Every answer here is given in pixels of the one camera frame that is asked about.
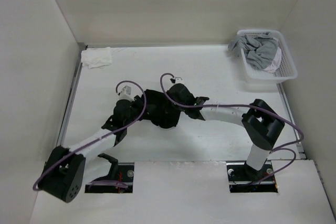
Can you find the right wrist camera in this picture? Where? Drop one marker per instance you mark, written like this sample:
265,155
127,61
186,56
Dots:
176,80

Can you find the white folded cloth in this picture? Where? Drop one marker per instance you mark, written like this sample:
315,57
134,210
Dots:
96,57

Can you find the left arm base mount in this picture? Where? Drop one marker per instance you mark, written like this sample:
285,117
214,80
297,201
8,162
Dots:
108,176

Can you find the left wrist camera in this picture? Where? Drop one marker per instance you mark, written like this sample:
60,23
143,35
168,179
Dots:
125,94

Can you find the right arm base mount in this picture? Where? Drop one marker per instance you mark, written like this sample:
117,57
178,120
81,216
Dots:
242,179

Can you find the black tank top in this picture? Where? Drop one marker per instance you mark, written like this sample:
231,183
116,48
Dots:
159,110

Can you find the pink white garment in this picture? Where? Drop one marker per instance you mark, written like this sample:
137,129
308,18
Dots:
276,62

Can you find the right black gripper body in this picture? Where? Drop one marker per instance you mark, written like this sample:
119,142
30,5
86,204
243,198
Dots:
181,108

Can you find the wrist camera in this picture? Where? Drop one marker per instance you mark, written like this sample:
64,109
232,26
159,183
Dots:
125,94
176,80

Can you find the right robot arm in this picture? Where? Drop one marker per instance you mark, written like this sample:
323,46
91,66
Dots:
258,119

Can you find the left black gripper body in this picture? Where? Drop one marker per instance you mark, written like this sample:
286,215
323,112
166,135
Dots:
137,110

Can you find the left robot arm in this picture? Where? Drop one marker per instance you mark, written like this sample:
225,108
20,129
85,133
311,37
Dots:
86,164

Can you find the white plastic basket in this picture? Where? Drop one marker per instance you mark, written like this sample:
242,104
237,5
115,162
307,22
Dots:
287,69

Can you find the grey tank top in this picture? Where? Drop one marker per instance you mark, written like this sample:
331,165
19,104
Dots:
259,50

